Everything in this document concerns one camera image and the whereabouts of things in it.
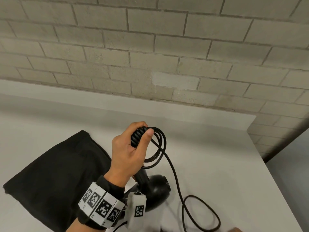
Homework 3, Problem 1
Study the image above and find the person's left hand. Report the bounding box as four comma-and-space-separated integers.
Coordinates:
104, 121, 155, 189

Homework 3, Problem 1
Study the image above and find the black hair dryer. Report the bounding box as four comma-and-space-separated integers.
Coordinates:
123, 168, 171, 213

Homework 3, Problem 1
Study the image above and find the black power cord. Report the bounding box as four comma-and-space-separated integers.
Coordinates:
112, 126, 221, 232

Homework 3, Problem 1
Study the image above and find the black cloth drawstring bag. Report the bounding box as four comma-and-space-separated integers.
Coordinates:
3, 130, 113, 232

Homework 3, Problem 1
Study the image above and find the person's left forearm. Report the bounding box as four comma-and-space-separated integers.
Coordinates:
65, 218, 107, 232

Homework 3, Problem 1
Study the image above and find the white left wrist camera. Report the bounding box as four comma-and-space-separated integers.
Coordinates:
124, 191, 147, 231

